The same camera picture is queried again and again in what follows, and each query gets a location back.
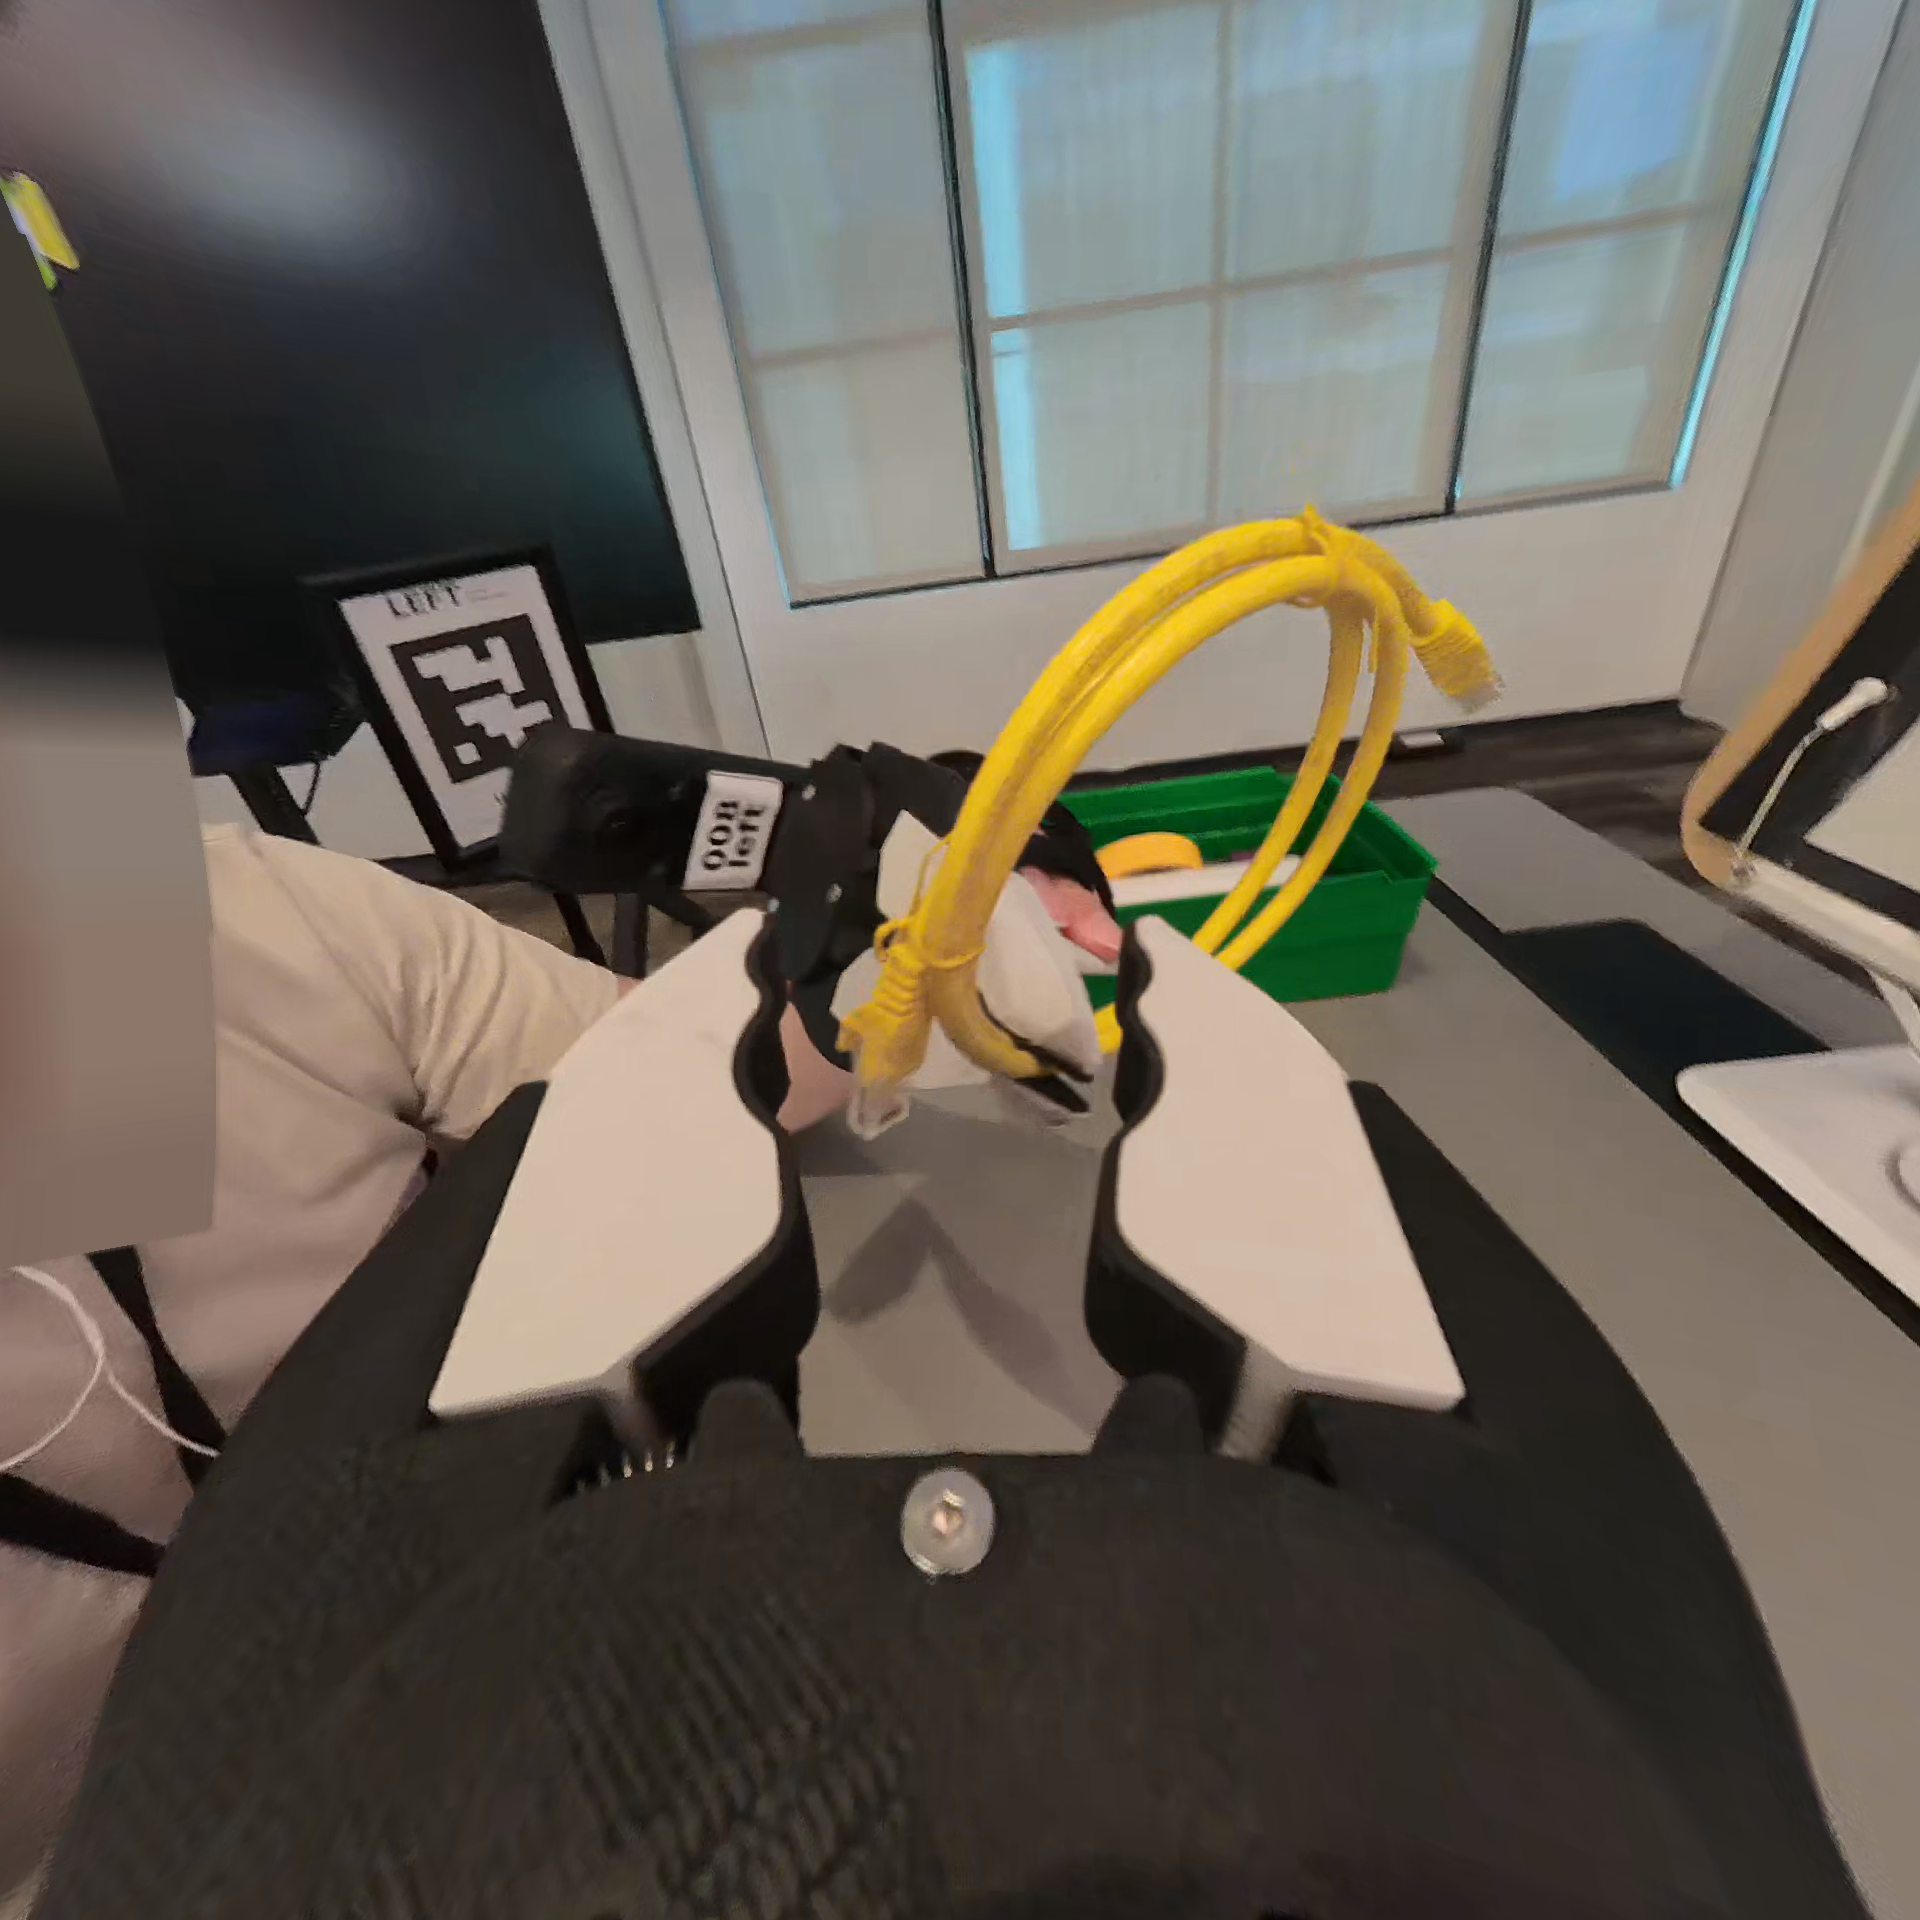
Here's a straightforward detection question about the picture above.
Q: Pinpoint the person's left hand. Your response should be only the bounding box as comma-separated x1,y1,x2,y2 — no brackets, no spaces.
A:
779,1014,860,1135

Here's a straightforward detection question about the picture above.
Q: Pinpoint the green plastic bin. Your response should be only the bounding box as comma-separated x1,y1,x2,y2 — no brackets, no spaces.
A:
1060,766,1441,1009

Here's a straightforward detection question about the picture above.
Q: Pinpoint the black harness strap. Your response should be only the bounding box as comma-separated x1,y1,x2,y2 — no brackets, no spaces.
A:
0,1247,231,1583

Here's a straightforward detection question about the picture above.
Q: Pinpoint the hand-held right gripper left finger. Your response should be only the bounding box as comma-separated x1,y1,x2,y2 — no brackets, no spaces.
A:
426,908,816,1419

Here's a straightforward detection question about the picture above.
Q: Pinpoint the white flat box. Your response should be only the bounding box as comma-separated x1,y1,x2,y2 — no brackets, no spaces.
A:
1109,856,1295,914

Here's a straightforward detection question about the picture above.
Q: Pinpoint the glass window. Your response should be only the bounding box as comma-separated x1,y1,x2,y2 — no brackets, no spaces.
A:
661,0,1807,606

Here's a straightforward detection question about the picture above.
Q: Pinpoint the thin white cable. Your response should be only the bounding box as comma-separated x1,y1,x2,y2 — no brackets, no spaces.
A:
1730,676,1895,893

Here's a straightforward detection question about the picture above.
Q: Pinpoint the yellow network cable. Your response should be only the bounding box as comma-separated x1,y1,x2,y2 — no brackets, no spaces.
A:
838,511,1504,1089

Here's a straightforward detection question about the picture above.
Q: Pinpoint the large black screen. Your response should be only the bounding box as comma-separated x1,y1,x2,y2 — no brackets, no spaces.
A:
47,0,708,710

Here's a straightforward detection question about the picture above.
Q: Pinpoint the grey desk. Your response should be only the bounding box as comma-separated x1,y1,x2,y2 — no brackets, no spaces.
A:
797,788,1920,1920

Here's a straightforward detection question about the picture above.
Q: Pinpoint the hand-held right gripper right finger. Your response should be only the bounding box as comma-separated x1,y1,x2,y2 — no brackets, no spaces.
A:
1086,917,1466,1463

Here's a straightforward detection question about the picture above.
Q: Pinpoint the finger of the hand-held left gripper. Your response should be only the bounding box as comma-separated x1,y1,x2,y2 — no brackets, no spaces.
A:
969,869,1106,1120
831,816,982,1135

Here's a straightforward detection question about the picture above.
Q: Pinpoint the black white marker sign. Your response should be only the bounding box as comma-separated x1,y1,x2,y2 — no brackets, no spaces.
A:
307,545,612,867

